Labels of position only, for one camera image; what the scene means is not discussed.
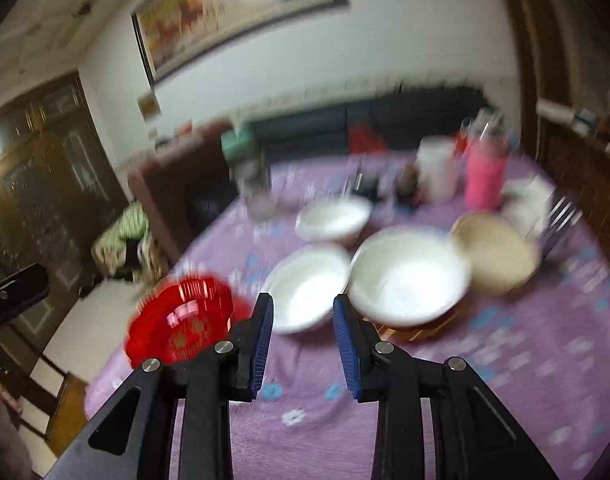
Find metal forks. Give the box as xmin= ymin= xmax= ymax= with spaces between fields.
xmin=538 ymin=188 xmax=582 ymax=260

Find brown armchair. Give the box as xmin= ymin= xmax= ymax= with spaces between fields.
xmin=127 ymin=119 xmax=239 ymax=263

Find black leather sofa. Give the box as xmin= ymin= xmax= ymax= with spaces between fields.
xmin=250 ymin=86 xmax=490 ymax=164

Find clear bottle green lid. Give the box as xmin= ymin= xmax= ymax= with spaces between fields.
xmin=220 ymin=126 xmax=277 ymax=223

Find small white bowl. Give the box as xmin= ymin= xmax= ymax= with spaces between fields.
xmin=295 ymin=195 xmax=373 ymax=244

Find pink knitted cup sleeve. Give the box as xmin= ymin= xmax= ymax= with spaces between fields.
xmin=464 ymin=140 xmax=509 ymax=210

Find red glass flower bowl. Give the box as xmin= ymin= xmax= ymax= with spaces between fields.
xmin=124 ymin=273 xmax=253 ymax=368

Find framed painting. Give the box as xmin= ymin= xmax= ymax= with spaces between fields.
xmin=131 ymin=0 xmax=348 ymax=84

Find white plastic jar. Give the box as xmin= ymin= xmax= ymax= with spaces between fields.
xmin=416 ymin=136 xmax=459 ymax=203

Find white disposable bowl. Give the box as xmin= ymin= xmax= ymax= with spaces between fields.
xmin=262 ymin=244 xmax=350 ymax=335

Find purple floral tablecloth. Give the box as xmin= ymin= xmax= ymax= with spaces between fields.
xmin=84 ymin=153 xmax=610 ymax=479

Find green striped cloth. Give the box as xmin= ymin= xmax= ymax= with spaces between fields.
xmin=91 ymin=200 xmax=148 ymax=276

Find beige bowl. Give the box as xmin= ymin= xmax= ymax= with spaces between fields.
xmin=450 ymin=212 xmax=541 ymax=295

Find red plastic bag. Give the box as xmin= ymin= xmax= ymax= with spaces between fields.
xmin=347 ymin=124 xmax=388 ymax=154

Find wooden chair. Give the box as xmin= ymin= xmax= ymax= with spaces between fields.
xmin=0 ymin=325 xmax=88 ymax=457

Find large white disposable plate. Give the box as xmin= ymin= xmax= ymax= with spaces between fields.
xmin=346 ymin=226 xmax=472 ymax=328

